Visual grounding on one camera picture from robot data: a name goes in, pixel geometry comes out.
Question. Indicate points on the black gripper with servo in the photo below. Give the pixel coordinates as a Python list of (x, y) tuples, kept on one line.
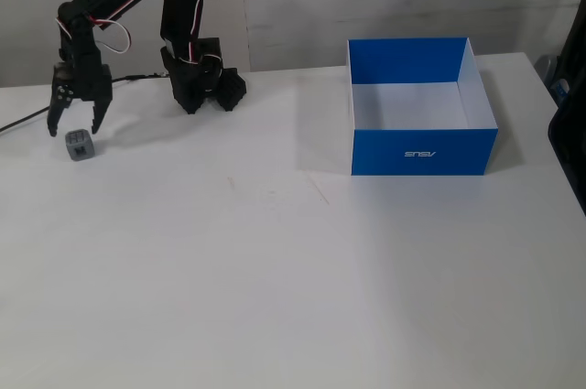
[(90, 85)]

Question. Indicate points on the small gray cube block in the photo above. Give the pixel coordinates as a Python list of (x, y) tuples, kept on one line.
[(82, 146)]

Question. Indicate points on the black honeycomb robot base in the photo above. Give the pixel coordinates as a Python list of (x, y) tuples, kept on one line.
[(233, 91)]

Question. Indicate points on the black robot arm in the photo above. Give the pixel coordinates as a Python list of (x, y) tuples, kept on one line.
[(178, 4)]

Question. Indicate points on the blue cardboard box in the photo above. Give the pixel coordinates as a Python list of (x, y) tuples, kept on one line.
[(421, 153)]

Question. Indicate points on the gray object with blue label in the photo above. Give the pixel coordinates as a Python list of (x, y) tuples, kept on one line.
[(547, 66)]

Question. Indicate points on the large black case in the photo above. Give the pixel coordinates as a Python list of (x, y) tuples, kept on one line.
[(572, 132)]

